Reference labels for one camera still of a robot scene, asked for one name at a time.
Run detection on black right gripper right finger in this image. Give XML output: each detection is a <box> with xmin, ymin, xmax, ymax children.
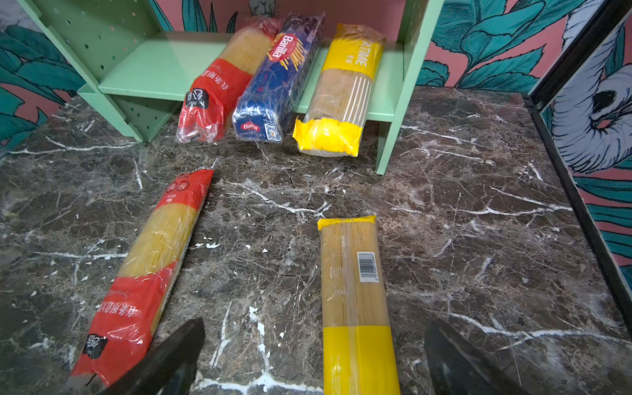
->
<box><xmin>424</xmin><ymin>319</ymin><xmax>526</xmax><ymax>394</ymax></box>

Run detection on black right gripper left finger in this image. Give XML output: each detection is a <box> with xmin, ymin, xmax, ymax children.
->
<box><xmin>101</xmin><ymin>318</ymin><xmax>205</xmax><ymax>394</ymax></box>

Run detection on red spaghetti bag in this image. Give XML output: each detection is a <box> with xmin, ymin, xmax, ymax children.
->
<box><xmin>69</xmin><ymin>169</ymin><xmax>214</xmax><ymax>386</ymax></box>
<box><xmin>176</xmin><ymin>16</ymin><xmax>282</xmax><ymax>143</ymax></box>

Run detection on yellow pastatime spaghetti bag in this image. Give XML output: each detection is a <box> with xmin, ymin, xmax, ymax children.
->
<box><xmin>293</xmin><ymin>23</ymin><xmax>386</xmax><ymax>157</ymax></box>

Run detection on blue barilla spaghetti box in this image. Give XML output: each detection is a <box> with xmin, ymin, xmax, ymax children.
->
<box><xmin>232</xmin><ymin>13</ymin><xmax>326</xmax><ymax>143</ymax></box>

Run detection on green two-tier shelf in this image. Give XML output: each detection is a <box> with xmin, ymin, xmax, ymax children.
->
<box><xmin>21</xmin><ymin>1</ymin><xmax>443</xmax><ymax>174</ymax></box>

